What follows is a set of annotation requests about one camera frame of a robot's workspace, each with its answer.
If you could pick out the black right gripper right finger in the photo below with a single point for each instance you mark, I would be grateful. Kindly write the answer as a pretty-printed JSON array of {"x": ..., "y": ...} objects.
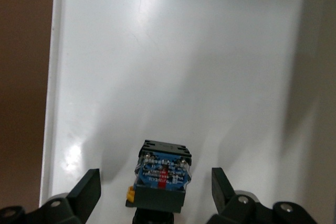
[{"x": 228, "y": 208}]

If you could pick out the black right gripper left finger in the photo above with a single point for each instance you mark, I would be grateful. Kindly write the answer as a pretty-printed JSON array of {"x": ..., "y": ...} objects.
[{"x": 84, "y": 195}]

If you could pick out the push button with blue block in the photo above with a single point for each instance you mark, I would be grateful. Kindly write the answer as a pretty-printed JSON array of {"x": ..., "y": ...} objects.
[{"x": 162, "y": 174}]

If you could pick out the white plastic tray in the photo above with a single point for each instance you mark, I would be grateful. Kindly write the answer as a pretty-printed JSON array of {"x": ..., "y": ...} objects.
[{"x": 183, "y": 64}]

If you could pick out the brown table cover mat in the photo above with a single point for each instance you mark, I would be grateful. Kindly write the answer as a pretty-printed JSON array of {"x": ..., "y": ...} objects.
[{"x": 21, "y": 77}]

